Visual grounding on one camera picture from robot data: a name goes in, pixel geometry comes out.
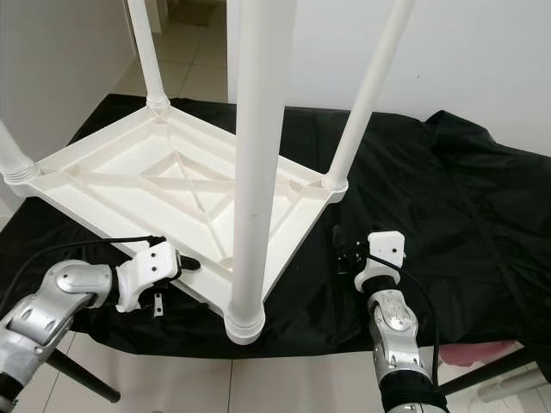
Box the white plastic table top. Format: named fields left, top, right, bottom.
left=4, top=99, right=350, bottom=345

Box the black stand leg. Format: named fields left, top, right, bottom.
left=43, top=348, right=121, bottom=404

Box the black cloth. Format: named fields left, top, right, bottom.
left=0, top=93, right=551, bottom=358

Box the pink cushion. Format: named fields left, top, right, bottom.
left=439, top=342, right=522, bottom=362

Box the black pole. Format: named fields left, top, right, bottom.
left=439, top=348, right=551, bottom=397

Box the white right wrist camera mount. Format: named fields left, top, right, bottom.
left=353, top=231, right=407, bottom=293

